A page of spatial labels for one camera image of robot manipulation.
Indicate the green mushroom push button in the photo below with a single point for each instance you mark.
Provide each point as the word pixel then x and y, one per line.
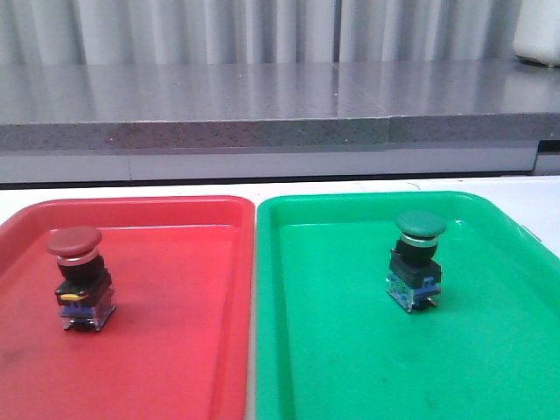
pixel 414 278

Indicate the red mushroom push button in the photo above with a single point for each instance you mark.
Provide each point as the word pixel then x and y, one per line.
pixel 86 295

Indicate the red plastic tray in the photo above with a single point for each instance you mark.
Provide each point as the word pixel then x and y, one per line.
pixel 176 346

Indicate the green plastic tray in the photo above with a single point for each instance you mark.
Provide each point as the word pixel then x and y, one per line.
pixel 332 344

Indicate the grey stone counter slab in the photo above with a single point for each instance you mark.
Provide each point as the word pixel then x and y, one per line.
pixel 360 105

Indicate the white container on counter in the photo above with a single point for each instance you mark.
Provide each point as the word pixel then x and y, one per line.
pixel 536 36

